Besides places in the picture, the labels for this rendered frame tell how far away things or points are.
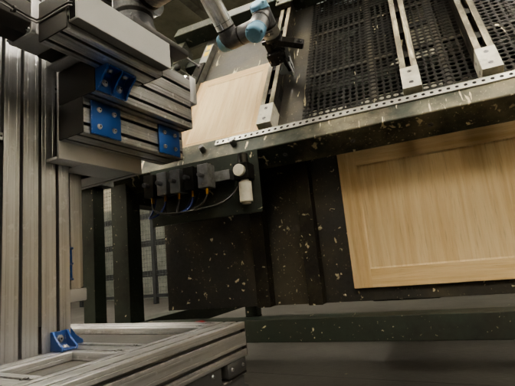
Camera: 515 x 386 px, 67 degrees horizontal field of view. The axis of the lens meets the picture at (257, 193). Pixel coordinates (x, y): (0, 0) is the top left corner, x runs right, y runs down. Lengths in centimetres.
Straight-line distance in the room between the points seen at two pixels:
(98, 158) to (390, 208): 105
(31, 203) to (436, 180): 131
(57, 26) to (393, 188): 122
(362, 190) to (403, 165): 18
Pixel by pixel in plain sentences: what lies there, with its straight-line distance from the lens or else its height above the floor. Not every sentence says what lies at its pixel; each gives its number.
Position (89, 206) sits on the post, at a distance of 171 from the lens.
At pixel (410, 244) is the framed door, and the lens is 158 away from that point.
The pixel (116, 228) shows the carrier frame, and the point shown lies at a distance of 186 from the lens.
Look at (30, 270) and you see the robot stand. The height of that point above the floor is 42.
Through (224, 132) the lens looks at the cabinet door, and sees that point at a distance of 174.
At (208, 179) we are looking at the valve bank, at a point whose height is 70.
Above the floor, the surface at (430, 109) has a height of 82.
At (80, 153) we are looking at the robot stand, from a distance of 111.
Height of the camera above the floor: 39
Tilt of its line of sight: 10 degrees up
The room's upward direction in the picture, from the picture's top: 6 degrees counter-clockwise
